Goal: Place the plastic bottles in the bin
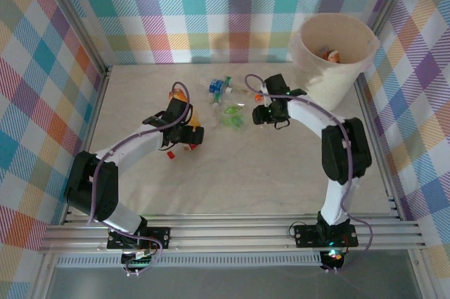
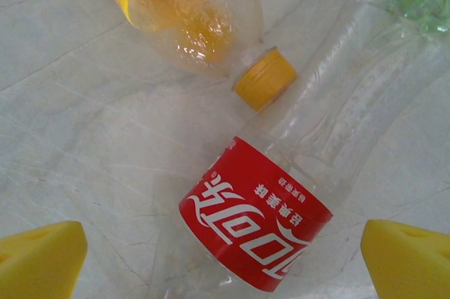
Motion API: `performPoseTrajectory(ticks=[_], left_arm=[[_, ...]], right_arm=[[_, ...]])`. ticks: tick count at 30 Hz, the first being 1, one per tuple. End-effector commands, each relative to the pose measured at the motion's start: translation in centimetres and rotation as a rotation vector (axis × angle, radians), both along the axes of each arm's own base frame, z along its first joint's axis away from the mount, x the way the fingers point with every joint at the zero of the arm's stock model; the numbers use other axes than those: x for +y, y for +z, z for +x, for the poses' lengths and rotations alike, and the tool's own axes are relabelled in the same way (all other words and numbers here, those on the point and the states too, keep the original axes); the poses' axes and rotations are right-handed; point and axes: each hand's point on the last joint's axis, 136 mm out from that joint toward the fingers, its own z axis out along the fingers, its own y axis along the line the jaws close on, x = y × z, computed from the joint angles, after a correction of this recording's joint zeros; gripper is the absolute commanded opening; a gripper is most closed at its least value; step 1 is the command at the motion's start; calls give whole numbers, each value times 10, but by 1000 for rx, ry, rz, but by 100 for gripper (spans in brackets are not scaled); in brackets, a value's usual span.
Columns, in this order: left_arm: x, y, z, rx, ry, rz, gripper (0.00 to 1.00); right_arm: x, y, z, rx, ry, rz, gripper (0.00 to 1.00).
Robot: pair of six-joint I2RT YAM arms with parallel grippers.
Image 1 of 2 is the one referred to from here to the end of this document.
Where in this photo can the orange bottle cap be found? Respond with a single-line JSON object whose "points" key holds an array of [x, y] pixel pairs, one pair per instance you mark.
{"points": [[258, 96]]}

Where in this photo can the orange juice bottle fruit label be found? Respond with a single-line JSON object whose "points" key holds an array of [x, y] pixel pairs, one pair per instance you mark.
{"points": [[178, 95]]}

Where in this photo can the red cola bottle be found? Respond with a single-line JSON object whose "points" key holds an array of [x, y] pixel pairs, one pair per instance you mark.
{"points": [[191, 146]]}

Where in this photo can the red bottle cap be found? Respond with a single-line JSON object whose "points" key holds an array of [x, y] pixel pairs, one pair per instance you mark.
{"points": [[170, 155]]}

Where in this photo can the green label bottle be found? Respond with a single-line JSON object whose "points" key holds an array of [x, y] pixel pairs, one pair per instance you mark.
{"points": [[233, 121]]}

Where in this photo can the small orange label bottle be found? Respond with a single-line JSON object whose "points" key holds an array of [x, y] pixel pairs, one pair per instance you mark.
{"points": [[332, 56]]}

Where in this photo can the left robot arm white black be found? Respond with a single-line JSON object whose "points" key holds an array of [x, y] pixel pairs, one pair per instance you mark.
{"points": [[133, 144]]}

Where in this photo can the cream ribbed waste bin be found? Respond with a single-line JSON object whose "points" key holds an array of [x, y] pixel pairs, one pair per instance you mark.
{"points": [[327, 84]]}

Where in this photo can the clear bottle green cap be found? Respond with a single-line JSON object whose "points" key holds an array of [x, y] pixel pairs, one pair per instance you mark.
{"points": [[239, 87]]}

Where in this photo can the clear bottle blue label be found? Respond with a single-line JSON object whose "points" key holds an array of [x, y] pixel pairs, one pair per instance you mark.
{"points": [[214, 86]]}

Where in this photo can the left controller board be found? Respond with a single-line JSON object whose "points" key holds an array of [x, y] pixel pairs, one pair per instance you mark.
{"points": [[139, 262]]}

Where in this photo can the controller board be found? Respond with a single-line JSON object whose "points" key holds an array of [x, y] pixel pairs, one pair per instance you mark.
{"points": [[334, 256], [139, 262]]}

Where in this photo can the right controller board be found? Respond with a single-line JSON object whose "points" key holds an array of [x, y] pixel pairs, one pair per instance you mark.
{"points": [[334, 256]]}

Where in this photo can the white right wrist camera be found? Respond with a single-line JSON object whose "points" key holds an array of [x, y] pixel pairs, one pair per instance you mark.
{"points": [[266, 100]]}

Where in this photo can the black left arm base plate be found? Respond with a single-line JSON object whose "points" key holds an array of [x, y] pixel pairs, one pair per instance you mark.
{"points": [[158, 235]]}

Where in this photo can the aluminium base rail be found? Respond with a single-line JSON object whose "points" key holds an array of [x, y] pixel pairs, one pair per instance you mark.
{"points": [[228, 234]]}

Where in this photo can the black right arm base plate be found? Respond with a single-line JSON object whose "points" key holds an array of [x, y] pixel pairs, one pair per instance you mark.
{"points": [[306, 235]]}

